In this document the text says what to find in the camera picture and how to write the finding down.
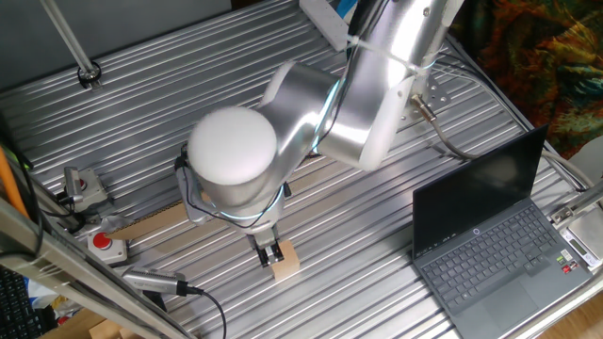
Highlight grey braided hose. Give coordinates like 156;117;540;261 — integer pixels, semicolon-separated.
410;92;595;190

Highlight metal corner bracket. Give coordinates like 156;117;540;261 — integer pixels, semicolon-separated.
548;180;603;225

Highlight brown cardboard box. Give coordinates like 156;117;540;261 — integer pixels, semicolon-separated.
40;307;143;339

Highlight aluminium frame bar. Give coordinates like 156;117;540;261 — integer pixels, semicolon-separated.
0;196;195;339

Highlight black camera cable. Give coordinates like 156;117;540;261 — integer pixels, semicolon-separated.
185;285;228;339

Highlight long black cable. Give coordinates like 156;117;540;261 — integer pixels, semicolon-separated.
180;159;286;231

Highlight orange pole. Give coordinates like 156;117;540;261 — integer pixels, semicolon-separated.
0;145;30;218

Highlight grey box tall red button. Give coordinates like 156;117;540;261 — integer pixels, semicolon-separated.
86;229;129;266

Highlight silver camera with cable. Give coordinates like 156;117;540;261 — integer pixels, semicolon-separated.
121;266;190;298

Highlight grey box flat red button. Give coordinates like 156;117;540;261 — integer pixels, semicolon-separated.
59;166;109;214

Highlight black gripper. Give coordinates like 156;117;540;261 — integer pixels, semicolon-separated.
246;222;286;270

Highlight colourful patterned cloth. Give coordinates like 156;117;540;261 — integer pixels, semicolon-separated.
450;0;603;160

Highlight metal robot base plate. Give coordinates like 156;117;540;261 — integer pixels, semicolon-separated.
399;73;452;125

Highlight brown cardboard board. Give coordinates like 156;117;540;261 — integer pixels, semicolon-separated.
106;156;336;242

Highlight silver pole with base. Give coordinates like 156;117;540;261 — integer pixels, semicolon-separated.
39;0;104;91

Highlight small silver camera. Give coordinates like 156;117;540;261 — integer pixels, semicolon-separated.
57;166;86;206

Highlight white power strip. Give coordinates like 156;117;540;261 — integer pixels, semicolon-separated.
298;0;353;53

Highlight wooden cube block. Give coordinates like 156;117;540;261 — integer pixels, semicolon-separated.
269;239;302;283

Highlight silver digital scale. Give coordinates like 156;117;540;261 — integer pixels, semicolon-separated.
559;205;603;273

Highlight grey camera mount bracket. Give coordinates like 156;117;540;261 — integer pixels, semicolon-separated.
174;154;214;227

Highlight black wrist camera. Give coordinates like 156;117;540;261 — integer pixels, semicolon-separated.
173;142;190;173

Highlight black keyboard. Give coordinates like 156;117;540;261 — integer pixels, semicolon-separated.
0;266;47;339

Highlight dark grey laptop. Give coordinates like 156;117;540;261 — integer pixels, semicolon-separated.
410;123;595;339

